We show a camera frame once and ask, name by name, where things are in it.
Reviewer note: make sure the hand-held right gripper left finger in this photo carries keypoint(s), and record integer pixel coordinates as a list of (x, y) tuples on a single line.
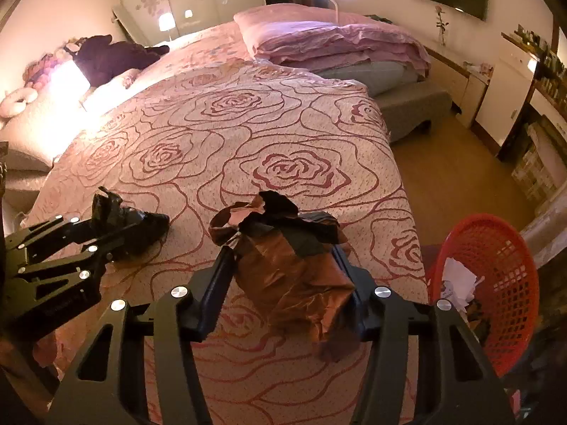
[(212, 292)]

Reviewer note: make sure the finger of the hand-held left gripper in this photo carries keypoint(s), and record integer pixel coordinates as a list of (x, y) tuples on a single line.
[(53, 232), (88, 252)]

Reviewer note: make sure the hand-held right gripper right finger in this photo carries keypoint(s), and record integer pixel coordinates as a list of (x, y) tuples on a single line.
[(363, 314)]

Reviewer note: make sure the black plastic bag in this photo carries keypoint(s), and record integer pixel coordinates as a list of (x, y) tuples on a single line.
[(133, 230)]

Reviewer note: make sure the brown paper bag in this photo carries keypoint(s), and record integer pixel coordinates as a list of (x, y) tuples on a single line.
[(283, 274)]

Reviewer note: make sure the white tissue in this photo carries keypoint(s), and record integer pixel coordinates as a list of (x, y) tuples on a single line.
[(458, 283)]

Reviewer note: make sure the dark wrapper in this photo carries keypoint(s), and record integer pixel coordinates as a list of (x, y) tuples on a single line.
[(478, 314)]

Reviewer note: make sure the red plastic mesh basket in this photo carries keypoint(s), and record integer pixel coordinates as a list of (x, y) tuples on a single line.
[(509, 274)]

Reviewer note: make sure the cream pillow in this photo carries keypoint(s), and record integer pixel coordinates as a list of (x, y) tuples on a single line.
[(40, 128)]

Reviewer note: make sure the floral cushion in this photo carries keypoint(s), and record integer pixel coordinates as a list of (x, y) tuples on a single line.
[(48, 68)]

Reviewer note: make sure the dark purple garment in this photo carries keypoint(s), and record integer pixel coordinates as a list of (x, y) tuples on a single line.
[(110, 57)]

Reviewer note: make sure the white lace curtain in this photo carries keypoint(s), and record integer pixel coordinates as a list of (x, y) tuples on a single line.
[(549, 239)]

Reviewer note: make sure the grey upholstered bench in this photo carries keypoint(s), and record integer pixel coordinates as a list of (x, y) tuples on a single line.
[(412, 106)]

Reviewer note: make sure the stack of storage boxes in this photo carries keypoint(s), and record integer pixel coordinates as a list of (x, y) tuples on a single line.
[(531, 172)]

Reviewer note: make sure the folded grey-blue blanket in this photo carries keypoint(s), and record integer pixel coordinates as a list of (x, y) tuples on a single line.
[(367, 75)]

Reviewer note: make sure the white desk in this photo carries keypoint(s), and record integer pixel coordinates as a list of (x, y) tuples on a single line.
[(465, 88)]

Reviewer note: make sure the tall white cabinet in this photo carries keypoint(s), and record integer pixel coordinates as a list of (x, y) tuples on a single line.
[(505, 93)]

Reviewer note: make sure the pink pillow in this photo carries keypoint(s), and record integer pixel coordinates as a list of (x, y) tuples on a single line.
[(274, 31)]

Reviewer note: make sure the folded pink quilt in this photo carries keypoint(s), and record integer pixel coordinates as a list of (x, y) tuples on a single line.
[(376, 44)]

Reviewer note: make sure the small pink object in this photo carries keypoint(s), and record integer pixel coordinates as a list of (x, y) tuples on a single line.
[(478, 69)]

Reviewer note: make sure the wooden dressing table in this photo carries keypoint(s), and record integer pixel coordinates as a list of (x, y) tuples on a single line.
[(549, 106)]

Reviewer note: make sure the rose in glass vase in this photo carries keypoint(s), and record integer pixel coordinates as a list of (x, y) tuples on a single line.
[(441, 37)]

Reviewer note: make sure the dark flat object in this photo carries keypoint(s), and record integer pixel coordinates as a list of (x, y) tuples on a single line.
[(380, 19)]

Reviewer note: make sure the row of cosmetic bottles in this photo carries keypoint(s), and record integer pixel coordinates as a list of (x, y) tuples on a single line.
[(549, 66)]

